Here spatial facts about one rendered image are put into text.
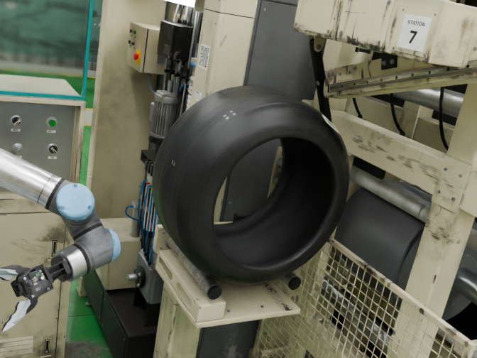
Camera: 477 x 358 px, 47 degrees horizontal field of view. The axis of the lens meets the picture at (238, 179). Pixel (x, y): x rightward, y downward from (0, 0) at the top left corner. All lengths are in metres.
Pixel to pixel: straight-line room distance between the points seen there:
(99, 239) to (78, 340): 1.40
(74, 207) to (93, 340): 1.55
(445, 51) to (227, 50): 0.68
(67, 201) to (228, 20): 0.75
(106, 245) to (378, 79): 0.92
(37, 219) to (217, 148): 0.95
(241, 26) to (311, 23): 0.22
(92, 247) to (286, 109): 0.64
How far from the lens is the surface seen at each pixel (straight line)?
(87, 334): 2.94
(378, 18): 1.54
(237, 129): 1.42
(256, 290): 1.86
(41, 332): 2.40
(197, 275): 1.66
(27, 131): 2.08
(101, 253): 1.55
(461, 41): 1.46
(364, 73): 1.76
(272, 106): 1.47
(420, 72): 1.59
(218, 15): 1.75
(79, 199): 1.43
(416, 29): 1.43
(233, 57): 1.78
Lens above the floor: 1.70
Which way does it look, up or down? 18 degrees down
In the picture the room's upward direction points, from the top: 10 degrees clockwise
